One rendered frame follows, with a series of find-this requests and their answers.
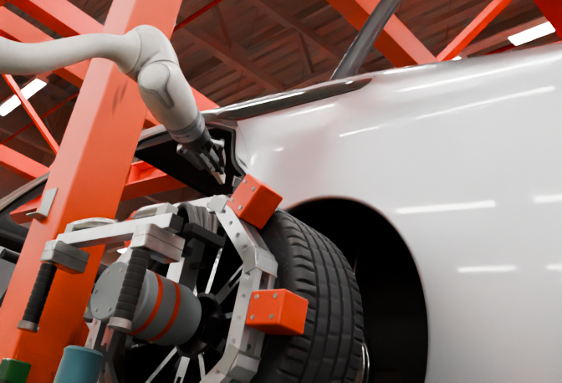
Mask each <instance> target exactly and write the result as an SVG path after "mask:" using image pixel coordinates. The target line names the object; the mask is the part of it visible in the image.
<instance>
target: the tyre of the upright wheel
mask: <svg viewBox="0 0 562 383"><path fill-rule="evenodd" d="M255 228H256V227H255ZM256 229H257V228H256ZM257 231H258V233H259V235H260V236H261V238H262V239H263V240H264V242H265V244H266V245H267V247H268V249H269V251H270V252H271V254H273V255H274V257H275V260H276V261H277V263H278V269H277V278H276V279H275V282H274V289H287V290H288V291H290V292H292V293H294V294H297V295H298V296H300V297H302V298H304V299H307V300H308V301H309V303H308V308H307V313H306V318H305V323H304V332H303V334H302V335H268V338H267V341H266V344H265V346H264V349H263V353H262V354H261V358H262V359H261V360H260V362H259V364H258V372H257V374H256V375H255V376H254V377H253V378H252V379H251V381H250V383H353V381H355V379H356V376H357V372H356V371H357V370H358V369H359V366H360V359H359V358H360V357H361V352H362V346H363V345H362V342H363V336H364V332H363V331H362V330H363V329H364V318H363V317H362V315H363V308H362V307H361V306H362V301H361V296H360V290H359V287H358V284H357V281H356V278H355V275H354V273H353V271H352V268H351V266H350V265H349V263H348V261H347V259H346V258H345V256H344V254H343V253H342V252H341V251H340V250H339V249H338V248H337V246H336V245H335V244H334V243H333V242H331V241H330V240H329V239H328V238H327V237H326V236H325V235H323V234H322V233H320V232H318V231H316V230H314V229H313V228H312V227H310V226H308V225H307V224H305V223H303V222H301V221H300V220H299V219H297V218H295V217H293V216H291V215H290V214H288V213H287V212H285V211H284V210H282V209H280V208H279V207H277V208H276V210H275V211H274V213H273V215H272V216H271V217H270V218H269V220H268V221H267V223H266V224H265V225H264V227H263V229H262V230H259V229H257ZM123 334H124V332H121V331H120V333H119V336H118V340H117V342H116V346H115V351H114V354H113V365H114V367H115V373H116V376H117V380H118V382H119V383H120V349H121V343H122V339H123Z"/></svg>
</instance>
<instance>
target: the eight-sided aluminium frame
mask: <svg viewBox="0 0 562 383"><path fill-rule="evenodd" d="M229 199H230V198H229V197H226V196H224V195H219V196H216V195H214V196H213V197H207V198H203V199H199V200H195V201H190V203H191V204H192V205H194V206H203V207H205V208H206V209H207V210H208V211H209V213H210V214H215V215H217V217H218V223H221V224H222V225H223V227H224V229H225V230H226V232H227V235H228V236H229V237H230V239H231V241H232V243H233V245H234V247H235V248H236V249H237V251H238V254H239V255H240V257H241V259H242V260H243V270H242V275H241V278H240V283H239V287H238V294H237V297H236V302H235V306H234V310H233V314H232V321H231V325H230V329H229V333H228V337H227V344H226V348H225V352H224V354H223V356H222V358H221V359H220V360H219V361H218V362H217V364H216V365H215V366H214V367H213V368H212V369H211V370H210V371H209V372H208V373H207V375H206V376H205V377H204V378H203V379H202V380H201V381H200V382H199V383H250V381H251V379H252V378H253V377H254V376H255V375H256V374H257V372H258V364H259V362H260V360H261V359H262V358H261V357H260V355H261V350H262V346H263V338H264V332H262V331H259V330H257V329H254V328H252V327H249V326H247V325H246V319H247V316H248V308H249V304H250V299H251V296H252V291H257V290H270V289H273V286H274V282H275V279H276V278H277V269H278V263H277V261H276V260H275V257H274V255H273V254H271V252H270V251H269V249H268V247H267V245H266V244H265V242H264V240H263V239H262V238H261V236H260V235H259V233H258V231H257V229H256V228H255V227H254V226H252V225H250V224H249V223H247V222H245V221H244V220H242V219H240V218H238V217H237V215H236V214H235V213H234V212H233V211H232V209H231V208H230V207H229V206H227V202H228V200H229ZM132 251H133V250H132V249H130V246H129V247H128V248H127V249H126V250H125V251H124V252H123V253H122V255H121V256H120V257H119V258H118V259H117V261H116V262H124V263H128V264H129V261H130V255H131V252H132ZM119 333H120V331H119V330H116V329H112V328H110V327H108V324H107V323H105V322H102V321H100V320H97V319H96V318H95V317H94V318H93V321H92V324H91V327H90V330H89V334H88V338H87V340H86V343H85V346H84V347H86V348H90V349H92V350H97V351H99V352H101V353H102V354H103V356H104V357H105V359H104V361H103V363H102V365H101V369H100V375H99V379H98V382H97V383H119V382H118V380H117V376H116V373H115V367H114V365H113V354H114V351H115V346H116V342H117V340H118V336H119Z"/></svg>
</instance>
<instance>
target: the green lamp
mask: <svg viewBox="0 0 562 383"><path fill-rule="evenodd" d="M30 369H31V364H30V363H28V362H25V361H21V360H16V359H10V358H4V359H2V361H1V364H0V382H7V383H26V381H27V378H28V374H29V371H30Z"/></svg>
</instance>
